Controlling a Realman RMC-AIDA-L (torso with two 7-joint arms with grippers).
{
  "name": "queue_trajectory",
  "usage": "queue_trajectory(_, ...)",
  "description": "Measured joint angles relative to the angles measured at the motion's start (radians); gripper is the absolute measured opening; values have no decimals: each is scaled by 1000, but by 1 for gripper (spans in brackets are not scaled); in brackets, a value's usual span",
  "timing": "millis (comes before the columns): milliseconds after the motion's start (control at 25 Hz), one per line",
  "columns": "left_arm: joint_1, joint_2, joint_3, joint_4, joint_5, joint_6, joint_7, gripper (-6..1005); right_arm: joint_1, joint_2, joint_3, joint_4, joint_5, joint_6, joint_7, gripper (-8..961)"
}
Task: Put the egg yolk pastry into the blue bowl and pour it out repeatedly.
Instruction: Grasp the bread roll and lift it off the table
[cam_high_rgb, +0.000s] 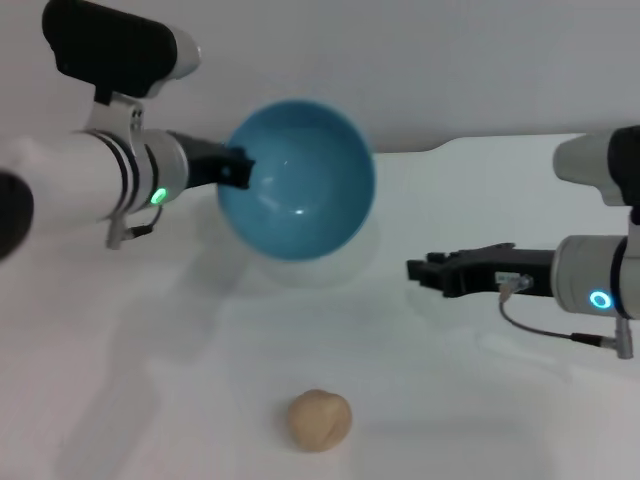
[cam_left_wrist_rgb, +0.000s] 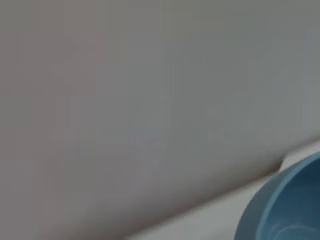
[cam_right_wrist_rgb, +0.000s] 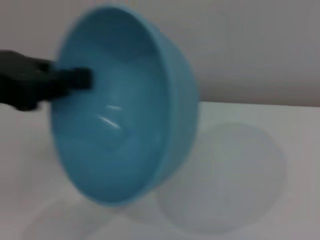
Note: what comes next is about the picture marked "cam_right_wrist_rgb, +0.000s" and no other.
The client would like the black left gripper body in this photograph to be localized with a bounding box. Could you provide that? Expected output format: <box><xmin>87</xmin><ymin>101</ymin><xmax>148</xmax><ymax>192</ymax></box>
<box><xmin>0</xmin><ymin>49</ymin><xmax>58</xmax><ymax>113</ymax></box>

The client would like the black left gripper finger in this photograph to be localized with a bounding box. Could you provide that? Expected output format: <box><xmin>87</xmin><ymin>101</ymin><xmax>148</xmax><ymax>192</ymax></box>
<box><xmin>53</xmin><ymin>66</ymin><xmax>94</xmax><ymax>97</ymax></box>

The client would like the blue ceramic bowl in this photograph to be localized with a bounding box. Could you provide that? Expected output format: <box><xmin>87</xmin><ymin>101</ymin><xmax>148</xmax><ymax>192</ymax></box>
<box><xmin>50</xmin><ymin>3</ymin><xmax>201</xmax><ymax>208</ymax></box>

